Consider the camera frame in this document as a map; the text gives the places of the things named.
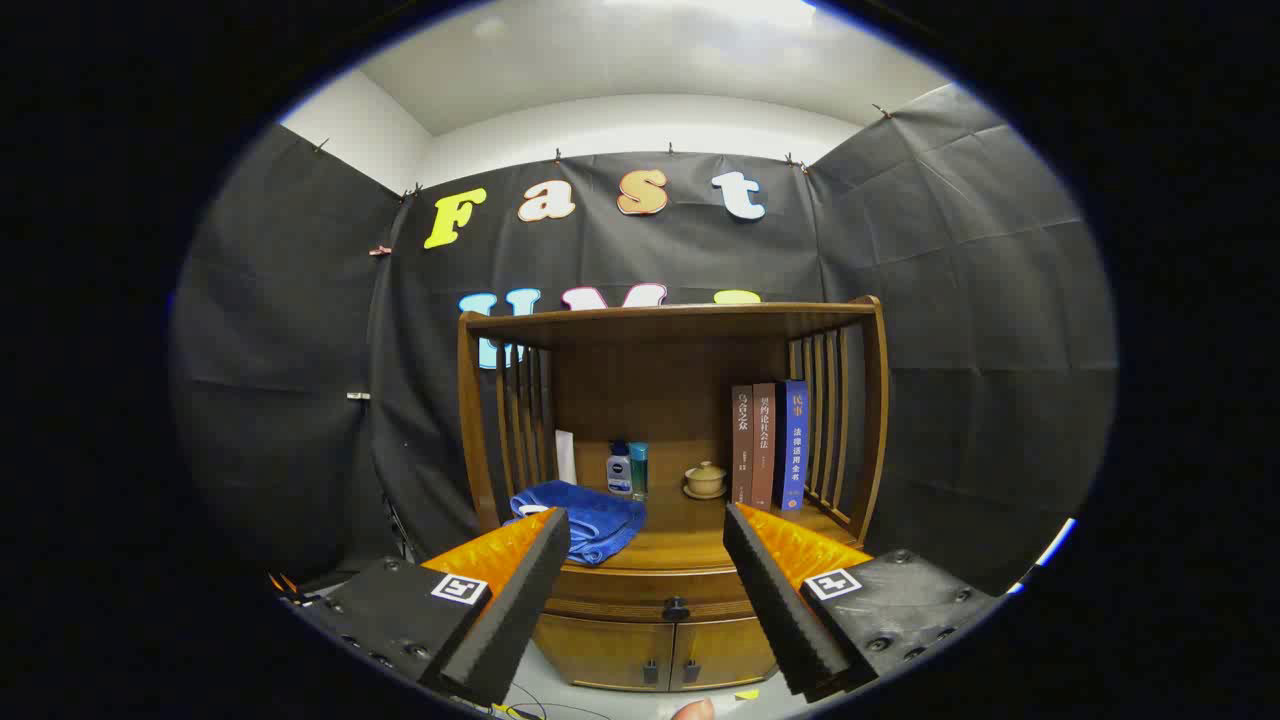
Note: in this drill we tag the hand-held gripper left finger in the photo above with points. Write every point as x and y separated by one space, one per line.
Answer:
505 620

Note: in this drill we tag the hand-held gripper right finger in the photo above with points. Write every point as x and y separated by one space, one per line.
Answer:
785 620

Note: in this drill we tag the wooden drawer with black knob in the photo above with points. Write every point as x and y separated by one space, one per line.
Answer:
620 595

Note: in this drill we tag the wooden cabinet door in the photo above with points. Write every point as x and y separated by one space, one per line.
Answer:
600 650
725 650

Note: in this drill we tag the wooden countertop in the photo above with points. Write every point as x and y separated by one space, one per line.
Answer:
690 530

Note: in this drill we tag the wooden cabinet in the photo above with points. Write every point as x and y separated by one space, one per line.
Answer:
640 400

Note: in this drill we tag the folded blue towel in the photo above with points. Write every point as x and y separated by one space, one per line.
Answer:
600 520

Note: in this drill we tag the beige lidded teacup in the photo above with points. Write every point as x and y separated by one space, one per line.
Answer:
705 480

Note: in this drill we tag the blue book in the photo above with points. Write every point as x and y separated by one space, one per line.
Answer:
795 450

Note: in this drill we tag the reddish brown book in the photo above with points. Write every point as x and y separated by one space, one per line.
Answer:
764 450

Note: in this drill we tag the dark brown book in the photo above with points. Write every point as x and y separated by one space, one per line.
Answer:
742 450

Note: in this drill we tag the white bottle with blue cap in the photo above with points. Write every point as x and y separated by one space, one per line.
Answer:
619 475

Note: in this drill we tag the teal bottle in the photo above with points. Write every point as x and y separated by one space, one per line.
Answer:
639 470

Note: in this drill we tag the black backdrop cloth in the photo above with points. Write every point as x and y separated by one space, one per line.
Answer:
950 300

